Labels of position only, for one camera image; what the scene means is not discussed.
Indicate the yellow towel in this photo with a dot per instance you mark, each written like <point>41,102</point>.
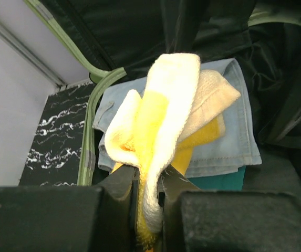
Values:
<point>181,108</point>

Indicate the teal folded cloth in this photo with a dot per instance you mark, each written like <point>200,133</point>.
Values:
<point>225,182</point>

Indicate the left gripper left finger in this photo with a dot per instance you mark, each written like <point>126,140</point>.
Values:
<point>100,217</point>

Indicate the grey folded cloth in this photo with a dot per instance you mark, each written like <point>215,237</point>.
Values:
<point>223,156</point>

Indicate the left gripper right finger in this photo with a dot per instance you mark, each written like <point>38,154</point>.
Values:
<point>197,220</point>

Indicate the green hard-shell suitcase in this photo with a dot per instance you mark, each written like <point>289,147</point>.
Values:
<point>117,41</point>

